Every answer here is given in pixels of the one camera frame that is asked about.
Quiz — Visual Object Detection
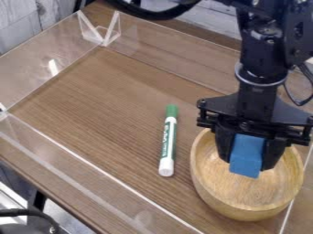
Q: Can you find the brown wooden bowl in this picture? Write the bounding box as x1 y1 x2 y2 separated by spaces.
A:
190 130 305 221

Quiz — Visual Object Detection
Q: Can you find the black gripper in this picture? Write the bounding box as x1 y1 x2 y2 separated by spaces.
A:
197 93 313 171

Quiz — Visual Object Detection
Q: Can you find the clear acrylic front wall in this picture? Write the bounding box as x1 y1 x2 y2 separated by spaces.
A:
0 111 204 234

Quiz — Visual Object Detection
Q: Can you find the green white marker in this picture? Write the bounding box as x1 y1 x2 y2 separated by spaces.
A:
158 104 178 177

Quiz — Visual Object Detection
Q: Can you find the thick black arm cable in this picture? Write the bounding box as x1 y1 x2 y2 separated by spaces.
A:
107 0 204 22

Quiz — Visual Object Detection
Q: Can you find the blue block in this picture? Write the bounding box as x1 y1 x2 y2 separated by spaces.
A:
230 134 265 178

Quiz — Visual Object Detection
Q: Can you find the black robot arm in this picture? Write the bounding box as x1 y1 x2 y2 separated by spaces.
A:
197 0 313 171

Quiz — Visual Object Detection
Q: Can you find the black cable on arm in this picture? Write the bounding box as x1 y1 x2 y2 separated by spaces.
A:
281 62 313 107

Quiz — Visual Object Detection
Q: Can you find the clear acrylic corner bracket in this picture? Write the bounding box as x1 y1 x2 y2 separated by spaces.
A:
78 11 121 48

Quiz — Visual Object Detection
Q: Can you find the black equipment under table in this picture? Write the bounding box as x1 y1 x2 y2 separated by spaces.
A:
0 182 69 234

